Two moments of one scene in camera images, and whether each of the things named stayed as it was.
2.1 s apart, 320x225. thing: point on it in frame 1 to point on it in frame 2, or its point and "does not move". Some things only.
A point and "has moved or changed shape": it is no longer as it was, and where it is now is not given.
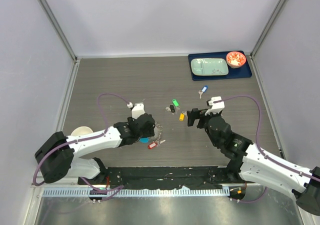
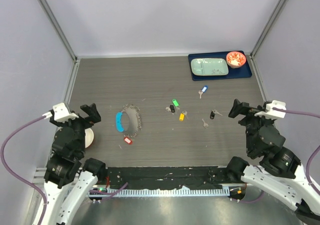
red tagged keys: (155, 144) has moved or changed shape
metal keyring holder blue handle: (157, 136) has moved or changed shape
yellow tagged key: (182, 115) does not move
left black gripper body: (149, 133) to (79, 124)
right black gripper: (195, 114) to (243, 108)
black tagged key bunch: (171, 108) does not move
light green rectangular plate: (209, 67) does not move
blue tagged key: (204, 90) does not move
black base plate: (164, 177) does not move
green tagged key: (175, 102) does not move
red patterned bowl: (235, 59) does not move
